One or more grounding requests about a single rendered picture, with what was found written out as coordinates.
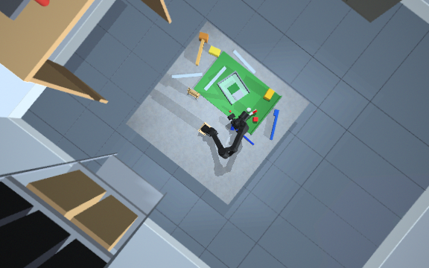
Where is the yellow flat block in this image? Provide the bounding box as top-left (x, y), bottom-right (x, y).
top-left (209, 45), bottom-right (220, 57)

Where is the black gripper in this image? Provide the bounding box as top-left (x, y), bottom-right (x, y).
top-left (227, 113), bottom-right (238, 133)

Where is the yellow rectangular block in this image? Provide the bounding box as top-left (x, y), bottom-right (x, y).
top-left (263, 89), bottom-right (274, 101)

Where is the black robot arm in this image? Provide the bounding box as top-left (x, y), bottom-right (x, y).
top-left (201, 111), bottom-right (250, 159)

